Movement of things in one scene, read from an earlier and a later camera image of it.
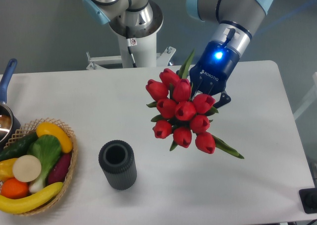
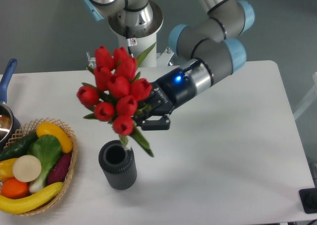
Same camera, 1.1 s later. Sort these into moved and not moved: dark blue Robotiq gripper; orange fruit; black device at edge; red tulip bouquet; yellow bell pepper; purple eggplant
Moved: red tulip bouquet; dark blue Robotiq gripper
Not moved: orange fruit; purple eggplant; yellow bell pepper; black device at edge
